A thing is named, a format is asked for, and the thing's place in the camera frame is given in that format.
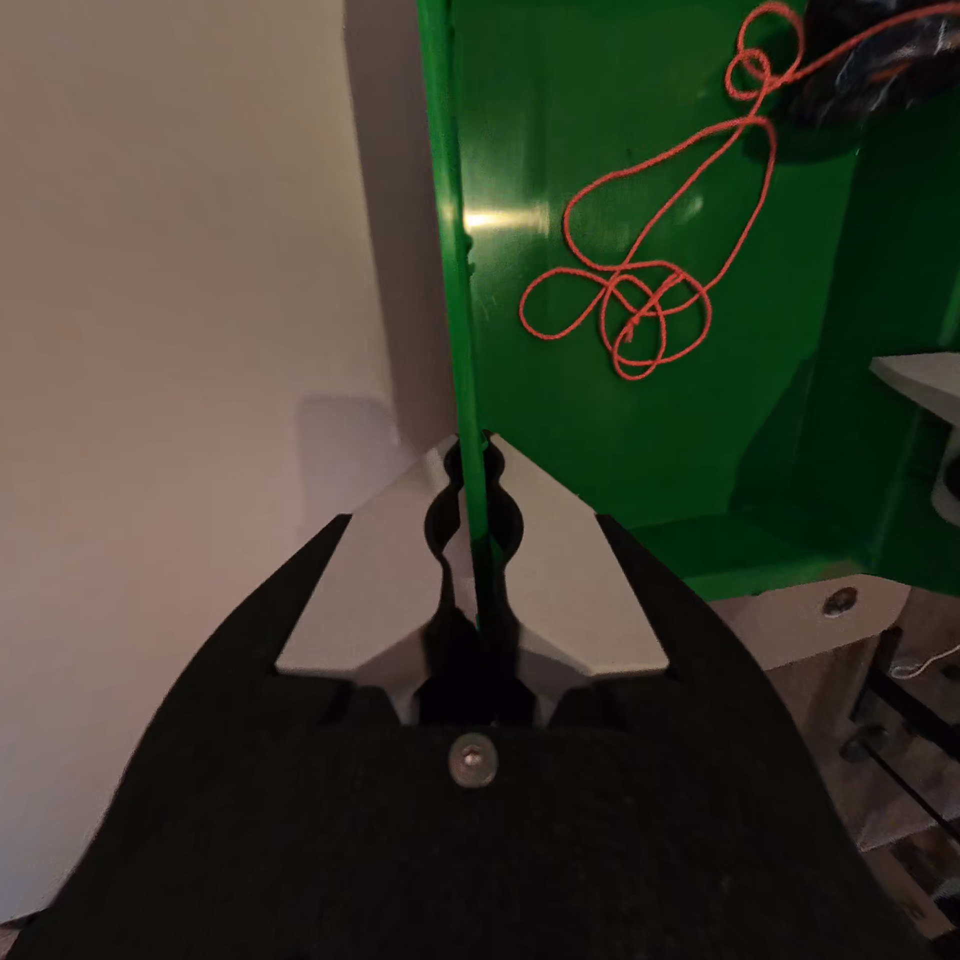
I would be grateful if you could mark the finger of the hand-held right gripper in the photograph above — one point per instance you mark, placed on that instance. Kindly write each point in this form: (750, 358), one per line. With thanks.
(926, 379)

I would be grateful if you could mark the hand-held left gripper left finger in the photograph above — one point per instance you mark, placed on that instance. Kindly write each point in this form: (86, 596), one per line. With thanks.
(360, 600)

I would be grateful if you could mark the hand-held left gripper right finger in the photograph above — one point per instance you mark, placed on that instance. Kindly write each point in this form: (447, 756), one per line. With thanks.
(577, 600)

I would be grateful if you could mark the green plastic bin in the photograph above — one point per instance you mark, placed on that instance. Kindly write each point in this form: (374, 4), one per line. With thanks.
(637, 450)

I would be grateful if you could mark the dark marbled yo-yo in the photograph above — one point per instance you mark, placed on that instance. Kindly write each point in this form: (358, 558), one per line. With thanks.
(862, 67)

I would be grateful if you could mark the black metal rods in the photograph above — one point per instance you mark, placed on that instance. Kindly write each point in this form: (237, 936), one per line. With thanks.
(900, 697)

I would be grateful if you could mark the beige bracket with bolt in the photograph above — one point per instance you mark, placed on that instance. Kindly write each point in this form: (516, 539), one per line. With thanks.
(787, 622)

